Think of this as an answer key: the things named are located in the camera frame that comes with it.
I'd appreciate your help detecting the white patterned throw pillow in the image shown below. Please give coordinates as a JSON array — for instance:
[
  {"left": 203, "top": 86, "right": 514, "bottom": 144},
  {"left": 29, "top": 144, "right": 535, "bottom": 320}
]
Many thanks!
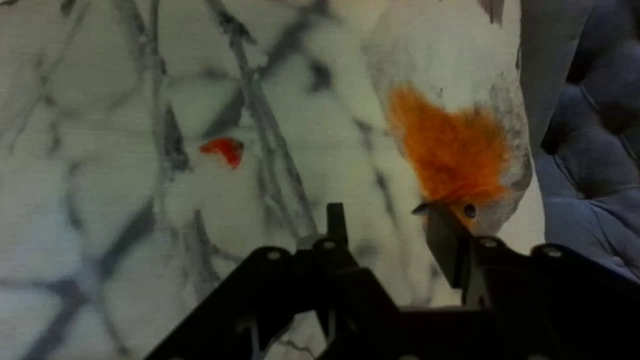
[{"left": 0, "top": 0, "right": 535, "bottom": 360}]

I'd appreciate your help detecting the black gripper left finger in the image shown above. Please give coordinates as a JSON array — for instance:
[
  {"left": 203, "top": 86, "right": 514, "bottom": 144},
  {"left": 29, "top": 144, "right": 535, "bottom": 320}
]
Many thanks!
[{"left": 326, "top": 203, "right": 347, "bottom": 249}]

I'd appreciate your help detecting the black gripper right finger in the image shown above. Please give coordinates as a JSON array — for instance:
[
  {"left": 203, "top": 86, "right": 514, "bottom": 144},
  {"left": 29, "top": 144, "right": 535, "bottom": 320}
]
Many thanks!
[{"left": 411, "top": 203, "right": 471, "bottom": 288}]

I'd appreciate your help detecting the grey tufted sofa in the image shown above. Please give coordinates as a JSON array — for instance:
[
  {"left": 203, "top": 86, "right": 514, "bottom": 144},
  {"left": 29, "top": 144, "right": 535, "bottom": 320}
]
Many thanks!
[{"left": 509, "top": 0, "right": 640, "bottom": 282}]

